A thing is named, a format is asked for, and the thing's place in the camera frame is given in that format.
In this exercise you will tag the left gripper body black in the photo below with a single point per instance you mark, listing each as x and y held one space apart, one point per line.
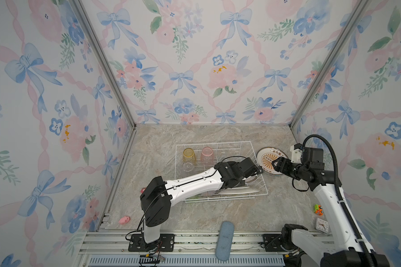
230 167

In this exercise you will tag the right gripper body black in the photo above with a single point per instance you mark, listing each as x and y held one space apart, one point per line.
295 170

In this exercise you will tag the orange sunburst printed plate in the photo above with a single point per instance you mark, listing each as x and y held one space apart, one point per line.
265 157

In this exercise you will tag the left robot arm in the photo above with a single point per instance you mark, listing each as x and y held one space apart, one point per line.
159 196

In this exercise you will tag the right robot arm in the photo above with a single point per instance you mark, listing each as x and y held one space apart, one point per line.
350 247

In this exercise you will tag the white plate lower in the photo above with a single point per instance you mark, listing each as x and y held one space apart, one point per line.
238 191

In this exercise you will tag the pink translucent cup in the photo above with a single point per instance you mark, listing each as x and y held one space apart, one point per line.
207 156

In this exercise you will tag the orange green small toy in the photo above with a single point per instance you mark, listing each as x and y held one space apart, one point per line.
318 210

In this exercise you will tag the green translucent cup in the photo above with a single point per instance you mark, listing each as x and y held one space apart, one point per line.
194 198

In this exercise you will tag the clear glass cup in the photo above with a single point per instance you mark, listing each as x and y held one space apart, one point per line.
188 167

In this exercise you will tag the yellow translucent cup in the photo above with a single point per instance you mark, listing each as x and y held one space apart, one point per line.
189 156

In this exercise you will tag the small white clock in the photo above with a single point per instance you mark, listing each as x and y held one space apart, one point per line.
322 226

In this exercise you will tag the pink small toy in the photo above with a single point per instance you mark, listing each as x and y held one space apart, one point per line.
124 220

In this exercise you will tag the white wire dish rack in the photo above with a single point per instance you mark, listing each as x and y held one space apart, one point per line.
237 150

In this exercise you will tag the aluminium corner post right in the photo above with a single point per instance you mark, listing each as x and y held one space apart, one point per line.
344 35

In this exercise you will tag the aluminium corner post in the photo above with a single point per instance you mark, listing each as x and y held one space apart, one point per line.
100 55
344 35

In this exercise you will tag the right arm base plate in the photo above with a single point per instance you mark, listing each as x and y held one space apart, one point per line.
272 243

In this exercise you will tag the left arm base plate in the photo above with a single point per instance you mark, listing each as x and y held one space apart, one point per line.
165 243

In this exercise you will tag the aluminium front rail frame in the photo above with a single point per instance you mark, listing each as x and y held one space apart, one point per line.
192 249

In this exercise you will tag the aluminium corner post left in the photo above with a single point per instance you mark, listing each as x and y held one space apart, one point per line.
100 55

